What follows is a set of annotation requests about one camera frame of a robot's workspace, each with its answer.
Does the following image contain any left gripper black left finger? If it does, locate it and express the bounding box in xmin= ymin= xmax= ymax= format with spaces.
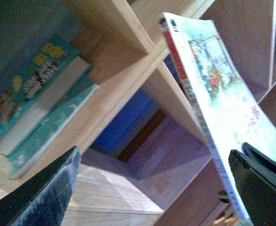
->
xmin=0 ymin=146 xmax=81 ymax=226

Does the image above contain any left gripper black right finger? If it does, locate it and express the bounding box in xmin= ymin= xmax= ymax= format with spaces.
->
xmin=229 ymin=149 xmax=276 ymax=226

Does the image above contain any white illustrated book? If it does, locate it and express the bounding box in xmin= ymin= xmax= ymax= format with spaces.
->
xmin=159 ymin=12 xmax=276 ymax=220

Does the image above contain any light wooden shelf unit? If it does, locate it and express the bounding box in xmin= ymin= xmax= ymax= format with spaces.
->
xmin=0 ymin=0 xmax=276 ymax=226

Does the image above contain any green thin book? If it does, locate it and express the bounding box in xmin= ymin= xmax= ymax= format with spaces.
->
xmin=8 ymin=74 xmax=98 ymax=180

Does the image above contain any teal cartoon cover book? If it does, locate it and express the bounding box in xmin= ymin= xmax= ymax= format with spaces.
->
xmin=0 ymin=35 xmax=92 ymax=155

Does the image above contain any blue book in cubby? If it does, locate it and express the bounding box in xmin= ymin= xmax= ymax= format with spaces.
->
xmin=90 ymin=89 xmax=159 ymax=157

